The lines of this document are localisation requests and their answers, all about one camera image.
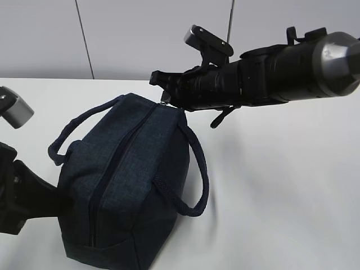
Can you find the navy insulated lunch bag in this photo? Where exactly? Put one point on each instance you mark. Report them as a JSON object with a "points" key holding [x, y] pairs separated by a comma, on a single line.
{"points": [[131, 166]]}

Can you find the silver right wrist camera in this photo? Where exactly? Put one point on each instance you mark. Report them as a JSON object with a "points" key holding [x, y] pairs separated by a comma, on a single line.
{"points": [[196, 37]]}

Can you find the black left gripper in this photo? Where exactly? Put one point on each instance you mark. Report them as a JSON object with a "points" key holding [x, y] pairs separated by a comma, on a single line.
{"points": [[24, 195]]}

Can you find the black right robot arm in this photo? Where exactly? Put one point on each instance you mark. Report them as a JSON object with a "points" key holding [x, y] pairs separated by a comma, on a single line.
{"points": [[318, 65]]}

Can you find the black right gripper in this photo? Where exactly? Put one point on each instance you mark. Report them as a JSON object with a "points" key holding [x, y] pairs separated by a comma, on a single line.
{"points": [[212, 88]]}

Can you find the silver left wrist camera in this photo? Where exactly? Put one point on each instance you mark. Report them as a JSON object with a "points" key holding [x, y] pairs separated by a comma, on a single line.
{"points": [[14, 109]]}

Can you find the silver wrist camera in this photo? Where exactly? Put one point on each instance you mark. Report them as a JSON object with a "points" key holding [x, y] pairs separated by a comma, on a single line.
{"points": [[14, 109], [196, 37]]}

